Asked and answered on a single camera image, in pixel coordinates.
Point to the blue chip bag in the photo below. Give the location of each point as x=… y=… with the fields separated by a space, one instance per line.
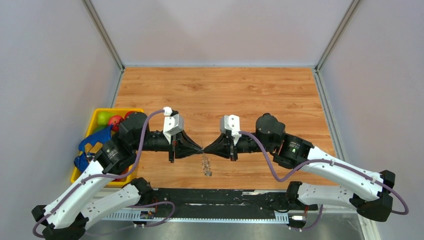
x=89 y=146

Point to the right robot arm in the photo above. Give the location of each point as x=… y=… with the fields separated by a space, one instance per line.
x=366 y=192

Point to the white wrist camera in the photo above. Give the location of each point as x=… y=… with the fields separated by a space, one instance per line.
x=172 y=125
x=231 y=124

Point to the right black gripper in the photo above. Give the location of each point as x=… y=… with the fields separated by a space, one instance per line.
x=223 y=146

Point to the red apple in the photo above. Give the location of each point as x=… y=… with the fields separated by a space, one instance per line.
x=128 y=114
x=114 y=122

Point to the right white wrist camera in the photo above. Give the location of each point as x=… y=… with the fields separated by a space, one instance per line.
x=231 y=124

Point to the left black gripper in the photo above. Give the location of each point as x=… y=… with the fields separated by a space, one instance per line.
x=180 y=143

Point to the green pear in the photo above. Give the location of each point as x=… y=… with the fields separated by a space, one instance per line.
x=103 y=118

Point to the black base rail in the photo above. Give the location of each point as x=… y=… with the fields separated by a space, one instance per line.
x=243 y=204

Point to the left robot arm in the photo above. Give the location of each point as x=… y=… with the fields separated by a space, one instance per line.
x=75 y=211

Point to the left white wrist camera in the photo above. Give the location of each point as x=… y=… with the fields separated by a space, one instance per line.
x=172 y=125

